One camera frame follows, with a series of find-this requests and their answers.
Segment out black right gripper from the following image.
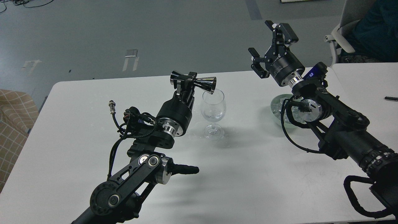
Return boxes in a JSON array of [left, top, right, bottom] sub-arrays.
[[248, 20, 305, 87]]

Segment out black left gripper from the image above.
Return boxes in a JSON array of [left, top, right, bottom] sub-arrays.
[[156, 72, 197, 137]]

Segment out steel cocktail jigger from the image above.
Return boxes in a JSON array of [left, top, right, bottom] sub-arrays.
[[170, 70, 217, 95]]

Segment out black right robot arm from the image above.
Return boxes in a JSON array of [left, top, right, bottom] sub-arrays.
[[248, 20, 398, 219]]

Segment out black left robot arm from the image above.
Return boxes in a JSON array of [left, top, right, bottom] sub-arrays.
[[73, 71, 201, 224]]

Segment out clear wine glass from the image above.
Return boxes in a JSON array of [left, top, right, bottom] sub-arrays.
[[200, 88, 226, 140]]

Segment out green bowl of ice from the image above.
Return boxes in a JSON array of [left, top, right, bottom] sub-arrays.
[[270, 94, 297, 129]]

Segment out person in teal sweater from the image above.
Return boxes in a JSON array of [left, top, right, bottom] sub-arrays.
[[339, 0, 398, 63]]

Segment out black pen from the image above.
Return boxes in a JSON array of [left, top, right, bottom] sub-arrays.
[[384, 96, 398, 102]]

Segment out black floor cables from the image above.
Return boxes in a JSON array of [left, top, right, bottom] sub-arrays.
[[0, 0, 55, 13]]

